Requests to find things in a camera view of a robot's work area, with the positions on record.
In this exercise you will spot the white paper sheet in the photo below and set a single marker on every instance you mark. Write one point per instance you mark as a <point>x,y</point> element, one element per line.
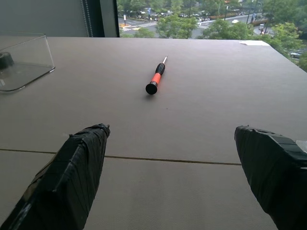
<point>253,43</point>

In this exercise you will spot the black round base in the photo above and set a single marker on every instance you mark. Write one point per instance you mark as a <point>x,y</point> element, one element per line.
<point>6,59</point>

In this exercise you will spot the black and orange screwdriver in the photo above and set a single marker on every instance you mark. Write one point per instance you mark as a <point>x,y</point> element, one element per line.
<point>156,77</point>

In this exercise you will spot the dark window frame post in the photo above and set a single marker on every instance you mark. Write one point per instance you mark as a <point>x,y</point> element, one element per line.
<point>99,18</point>

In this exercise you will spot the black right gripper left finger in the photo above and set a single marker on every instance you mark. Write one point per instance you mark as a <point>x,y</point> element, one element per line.
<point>69,177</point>

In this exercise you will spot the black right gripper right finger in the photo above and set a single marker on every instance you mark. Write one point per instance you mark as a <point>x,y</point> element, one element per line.
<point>271,172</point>

